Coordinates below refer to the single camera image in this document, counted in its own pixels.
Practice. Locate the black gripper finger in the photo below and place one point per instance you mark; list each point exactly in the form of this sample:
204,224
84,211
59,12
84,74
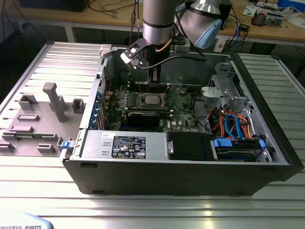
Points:
155,87

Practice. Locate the silver CPU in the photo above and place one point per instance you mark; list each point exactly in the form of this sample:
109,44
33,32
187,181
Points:
152,100

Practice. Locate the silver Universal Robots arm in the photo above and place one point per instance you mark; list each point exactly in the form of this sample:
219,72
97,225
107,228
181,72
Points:
157,23

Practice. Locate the black RAM slot bank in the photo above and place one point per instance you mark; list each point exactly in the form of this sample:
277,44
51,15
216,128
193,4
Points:
143,109
144,87

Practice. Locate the CPU socket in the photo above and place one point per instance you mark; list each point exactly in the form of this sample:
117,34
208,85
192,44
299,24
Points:
143,102

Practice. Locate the green motherboard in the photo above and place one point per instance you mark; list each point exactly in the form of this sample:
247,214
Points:
181,107

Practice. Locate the black graphics card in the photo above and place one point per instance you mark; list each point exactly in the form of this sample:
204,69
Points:
143,119

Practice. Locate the silver metal drive cage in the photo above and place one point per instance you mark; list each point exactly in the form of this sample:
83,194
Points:
209,95

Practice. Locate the white power adapter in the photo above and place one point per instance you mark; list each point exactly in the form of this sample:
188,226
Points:
220,49

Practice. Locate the black drive bay box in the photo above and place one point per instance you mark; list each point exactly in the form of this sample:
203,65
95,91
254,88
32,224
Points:
188,145

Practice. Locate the wooden desk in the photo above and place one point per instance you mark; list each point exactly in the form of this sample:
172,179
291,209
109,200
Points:
95,17

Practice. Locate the silver power supply unit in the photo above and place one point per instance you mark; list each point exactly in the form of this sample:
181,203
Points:
95,145

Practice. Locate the hard disk in blue carrier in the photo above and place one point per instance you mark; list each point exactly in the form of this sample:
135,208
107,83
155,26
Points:
224,144

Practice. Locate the black PC case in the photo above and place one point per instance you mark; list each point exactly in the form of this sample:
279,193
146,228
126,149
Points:
166,176

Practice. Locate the small black box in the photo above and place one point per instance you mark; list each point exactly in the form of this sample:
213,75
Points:
244,27

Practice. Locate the blue plastic latch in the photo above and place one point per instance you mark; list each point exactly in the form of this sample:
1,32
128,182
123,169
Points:
66,145

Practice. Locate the white paper sheet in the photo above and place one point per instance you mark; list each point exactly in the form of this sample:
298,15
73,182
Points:
250,10

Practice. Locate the small finned electronic part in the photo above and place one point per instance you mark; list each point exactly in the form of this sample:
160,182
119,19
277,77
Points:
258,19

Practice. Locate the grey parts rack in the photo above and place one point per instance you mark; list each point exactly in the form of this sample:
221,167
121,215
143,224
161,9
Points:
43,126

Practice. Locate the large black box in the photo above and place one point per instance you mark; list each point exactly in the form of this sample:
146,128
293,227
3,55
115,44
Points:
47,6

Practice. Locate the grey electronic device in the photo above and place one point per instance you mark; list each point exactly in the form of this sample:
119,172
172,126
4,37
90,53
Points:
274,20

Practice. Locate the green RAM stick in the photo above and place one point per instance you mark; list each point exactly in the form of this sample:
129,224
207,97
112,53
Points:
26,136

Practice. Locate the blue box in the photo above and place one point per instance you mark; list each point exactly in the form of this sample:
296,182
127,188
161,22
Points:
293,3

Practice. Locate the pale blue teach pendant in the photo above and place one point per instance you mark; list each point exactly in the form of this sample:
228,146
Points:
23,221

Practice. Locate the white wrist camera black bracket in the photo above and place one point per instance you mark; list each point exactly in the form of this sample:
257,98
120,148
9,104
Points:
129,57

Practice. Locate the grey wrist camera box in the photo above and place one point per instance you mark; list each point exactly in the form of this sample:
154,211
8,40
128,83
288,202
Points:
182,48

